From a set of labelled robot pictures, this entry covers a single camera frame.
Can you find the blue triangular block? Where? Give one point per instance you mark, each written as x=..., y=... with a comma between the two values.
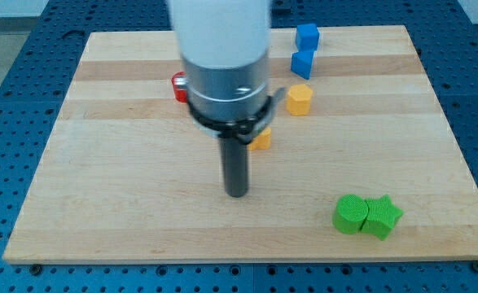
x=302, y=63

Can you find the small yellow block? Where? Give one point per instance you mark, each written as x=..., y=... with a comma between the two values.
x=262, y=141

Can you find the blue cube block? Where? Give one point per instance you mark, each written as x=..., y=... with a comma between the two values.
x=307, y=36

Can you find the red block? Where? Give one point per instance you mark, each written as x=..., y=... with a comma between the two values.
x=178, y=81

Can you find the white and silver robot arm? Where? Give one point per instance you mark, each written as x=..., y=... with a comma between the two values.
x=224, y=45

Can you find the green star block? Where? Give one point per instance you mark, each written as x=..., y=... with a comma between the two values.
x=382, y=217

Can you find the wooden board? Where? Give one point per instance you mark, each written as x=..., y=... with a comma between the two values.
x=127, y=178

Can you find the yellow hexagon block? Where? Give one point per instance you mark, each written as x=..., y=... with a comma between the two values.
x=299, y=99

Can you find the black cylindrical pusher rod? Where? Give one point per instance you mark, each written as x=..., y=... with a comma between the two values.
x=234, y=162

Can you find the green cylinder block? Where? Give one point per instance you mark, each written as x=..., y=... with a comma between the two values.
x=350, y=214

